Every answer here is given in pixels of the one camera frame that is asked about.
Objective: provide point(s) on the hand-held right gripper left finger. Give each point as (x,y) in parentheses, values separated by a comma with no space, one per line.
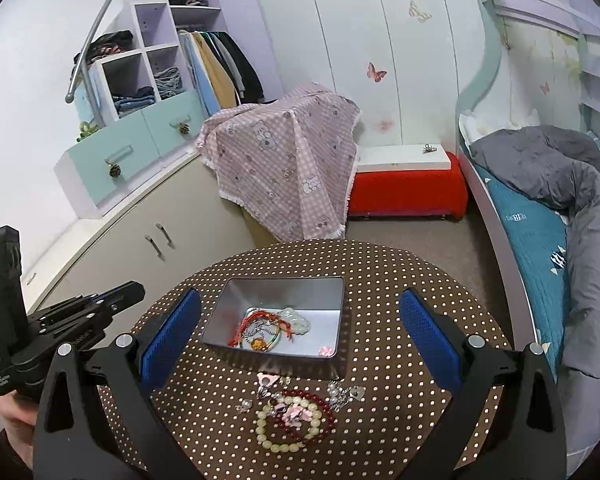
(172,340)

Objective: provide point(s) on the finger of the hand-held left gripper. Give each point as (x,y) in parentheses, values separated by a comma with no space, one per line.
(115,297)
(87,337)

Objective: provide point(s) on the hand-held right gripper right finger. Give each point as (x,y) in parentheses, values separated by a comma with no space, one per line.
(427,340)

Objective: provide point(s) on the small pearl earring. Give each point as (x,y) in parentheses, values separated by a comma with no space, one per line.
(245,404)

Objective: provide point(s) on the pink triangle charm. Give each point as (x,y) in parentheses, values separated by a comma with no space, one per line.
(267,378)

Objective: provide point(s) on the silver metal tin box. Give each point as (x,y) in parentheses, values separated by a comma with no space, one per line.
(280,292)

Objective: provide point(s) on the pink flower hair clip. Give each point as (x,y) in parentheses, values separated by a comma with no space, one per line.
(295,414)

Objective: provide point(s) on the person's left hand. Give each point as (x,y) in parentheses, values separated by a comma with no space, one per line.
(15,417)

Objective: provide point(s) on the beige cabinet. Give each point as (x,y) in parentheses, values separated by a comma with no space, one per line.
(130,240)

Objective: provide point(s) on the gold round pendant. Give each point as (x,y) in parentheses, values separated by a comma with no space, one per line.
(258,345)

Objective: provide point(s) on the brown polka dot tablecloth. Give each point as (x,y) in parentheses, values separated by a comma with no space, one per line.
(380,415)

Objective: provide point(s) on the small pink earring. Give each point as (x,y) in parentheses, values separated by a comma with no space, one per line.
(323,351)

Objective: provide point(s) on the pine cone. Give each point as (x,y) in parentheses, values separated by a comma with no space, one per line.
(114,171)
(184,129)

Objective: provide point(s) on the teal bed sheet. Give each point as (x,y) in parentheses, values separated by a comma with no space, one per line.
(530,240)

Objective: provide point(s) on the white teal shelf unit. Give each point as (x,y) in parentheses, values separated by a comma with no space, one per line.
(125,152)

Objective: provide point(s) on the red ottoman bench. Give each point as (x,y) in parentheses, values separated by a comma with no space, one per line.
(405,192)

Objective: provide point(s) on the small green plant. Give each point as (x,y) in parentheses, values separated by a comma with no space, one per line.
(87,131)

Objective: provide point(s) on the white board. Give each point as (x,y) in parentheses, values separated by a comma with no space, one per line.
(395,160)

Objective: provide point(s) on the grey duvet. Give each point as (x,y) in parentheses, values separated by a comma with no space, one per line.
(595,260)

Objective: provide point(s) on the metal hair claw clip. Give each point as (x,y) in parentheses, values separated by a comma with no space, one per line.
(428,149)

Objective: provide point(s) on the folded blue jeans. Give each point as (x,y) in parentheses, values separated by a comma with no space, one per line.
(132,102)

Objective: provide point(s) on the pink checked bear cloth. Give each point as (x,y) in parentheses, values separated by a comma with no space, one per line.
(280,160)

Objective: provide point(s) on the pale pink butterfly sticker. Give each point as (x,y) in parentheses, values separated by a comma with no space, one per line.
(384,125)

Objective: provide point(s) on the folded striped clothes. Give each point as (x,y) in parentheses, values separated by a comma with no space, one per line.
(167,82)

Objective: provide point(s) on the white pillow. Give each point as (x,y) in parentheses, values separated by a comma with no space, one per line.
(495,125)

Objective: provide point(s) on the hanging clothes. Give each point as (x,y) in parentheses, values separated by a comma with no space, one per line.
(215,70)

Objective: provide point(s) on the curved metal rod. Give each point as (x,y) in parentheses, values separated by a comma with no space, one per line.
(87,45)

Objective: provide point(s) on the dark clothes pile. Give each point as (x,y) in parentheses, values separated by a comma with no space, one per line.
(105,45)

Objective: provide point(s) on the white wardrobe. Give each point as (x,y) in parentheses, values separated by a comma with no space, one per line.
(340,35)

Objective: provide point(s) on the beige butterfly sticker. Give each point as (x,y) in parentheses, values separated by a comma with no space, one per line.
(419,12)

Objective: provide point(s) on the bunk bed frame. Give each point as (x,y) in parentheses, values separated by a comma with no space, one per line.
(486,205)

